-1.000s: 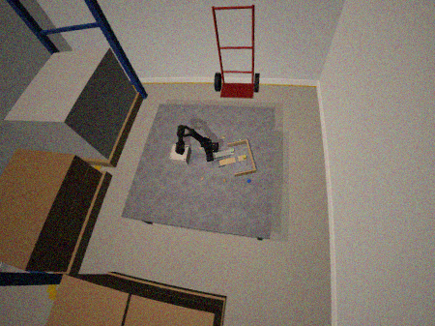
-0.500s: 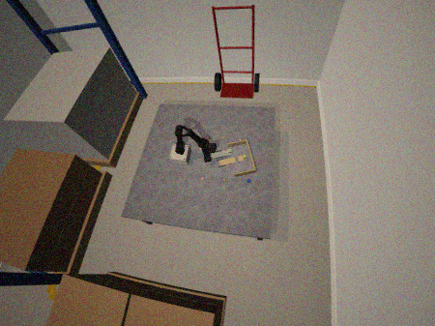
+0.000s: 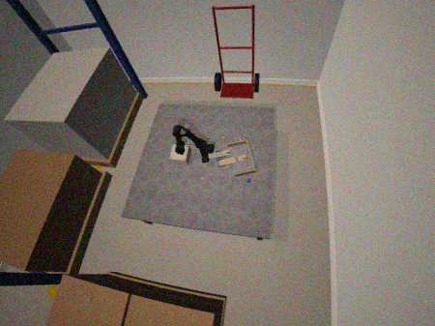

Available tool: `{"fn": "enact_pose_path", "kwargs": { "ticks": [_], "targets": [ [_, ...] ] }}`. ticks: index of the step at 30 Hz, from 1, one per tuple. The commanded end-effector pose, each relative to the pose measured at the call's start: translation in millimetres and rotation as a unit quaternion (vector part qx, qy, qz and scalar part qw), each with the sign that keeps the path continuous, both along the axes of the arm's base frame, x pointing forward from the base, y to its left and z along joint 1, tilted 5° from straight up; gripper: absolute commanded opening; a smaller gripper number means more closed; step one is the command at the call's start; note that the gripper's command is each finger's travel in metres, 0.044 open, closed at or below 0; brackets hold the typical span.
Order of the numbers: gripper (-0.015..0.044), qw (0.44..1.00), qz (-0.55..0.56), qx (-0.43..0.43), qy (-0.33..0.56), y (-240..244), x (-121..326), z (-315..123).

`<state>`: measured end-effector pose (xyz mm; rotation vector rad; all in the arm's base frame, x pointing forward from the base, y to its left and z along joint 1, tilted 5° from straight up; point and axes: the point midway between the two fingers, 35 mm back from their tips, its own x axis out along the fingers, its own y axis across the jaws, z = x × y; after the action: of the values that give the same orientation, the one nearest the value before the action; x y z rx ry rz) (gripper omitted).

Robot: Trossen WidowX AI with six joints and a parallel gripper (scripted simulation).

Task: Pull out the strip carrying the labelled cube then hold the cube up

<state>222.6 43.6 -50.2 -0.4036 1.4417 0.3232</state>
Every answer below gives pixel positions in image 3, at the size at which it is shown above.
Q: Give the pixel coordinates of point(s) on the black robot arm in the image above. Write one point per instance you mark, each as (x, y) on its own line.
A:
(199, 143)

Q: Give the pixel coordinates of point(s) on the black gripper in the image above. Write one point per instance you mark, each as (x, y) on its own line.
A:
(205, 157)

